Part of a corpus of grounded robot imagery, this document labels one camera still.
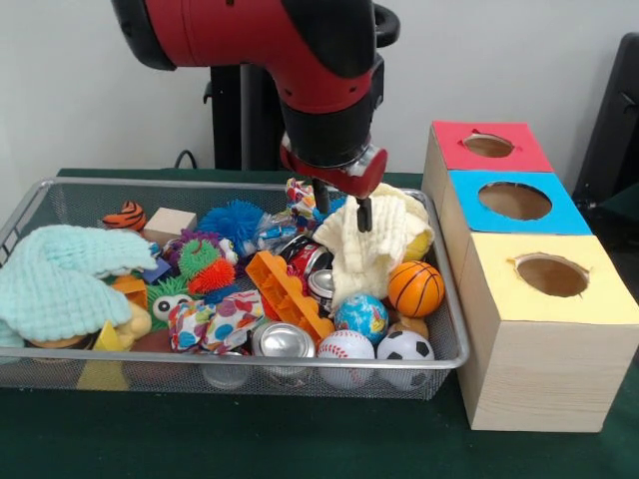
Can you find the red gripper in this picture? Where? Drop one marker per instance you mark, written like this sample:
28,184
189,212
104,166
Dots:
339,175

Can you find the cream waffle cloth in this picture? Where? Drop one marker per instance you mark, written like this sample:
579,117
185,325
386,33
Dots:
374,254

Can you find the mint green cloth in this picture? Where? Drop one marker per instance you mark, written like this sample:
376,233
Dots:
60,284

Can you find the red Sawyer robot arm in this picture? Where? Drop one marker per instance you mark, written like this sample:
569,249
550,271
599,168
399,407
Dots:
290,60

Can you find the shallow clear mesh bin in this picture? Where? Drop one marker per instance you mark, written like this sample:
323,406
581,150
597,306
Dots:
439,371

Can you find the wooden box with three holes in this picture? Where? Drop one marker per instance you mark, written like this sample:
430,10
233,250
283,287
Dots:
529,369

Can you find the colourful spotted plush toy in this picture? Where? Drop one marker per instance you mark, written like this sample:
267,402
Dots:
300,198

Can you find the small orange basketball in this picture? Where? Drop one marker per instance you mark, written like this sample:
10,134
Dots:
416,289

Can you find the blue spiky ball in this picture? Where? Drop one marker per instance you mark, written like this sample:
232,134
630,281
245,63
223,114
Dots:
232,222

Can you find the globe print ball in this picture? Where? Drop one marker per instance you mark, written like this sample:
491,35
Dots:
361,317

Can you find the small baseball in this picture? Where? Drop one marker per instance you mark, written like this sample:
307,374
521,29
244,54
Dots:
346,344

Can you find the small soccer ball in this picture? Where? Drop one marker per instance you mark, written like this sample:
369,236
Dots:
405,347

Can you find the colourful patterned cloth pouch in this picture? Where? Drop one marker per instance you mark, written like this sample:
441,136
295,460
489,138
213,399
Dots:
215,321

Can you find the purple spiky toy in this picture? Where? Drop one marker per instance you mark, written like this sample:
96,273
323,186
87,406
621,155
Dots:
172,247

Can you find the green spiky toy with eyes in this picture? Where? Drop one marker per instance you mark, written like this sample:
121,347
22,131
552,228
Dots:
168,301

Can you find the dark green table cloth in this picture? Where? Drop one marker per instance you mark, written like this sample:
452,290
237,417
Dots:
250,439

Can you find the black chair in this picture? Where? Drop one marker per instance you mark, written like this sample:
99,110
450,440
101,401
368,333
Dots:
614,130

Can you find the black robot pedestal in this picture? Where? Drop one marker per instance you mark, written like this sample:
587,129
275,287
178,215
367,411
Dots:
230,120

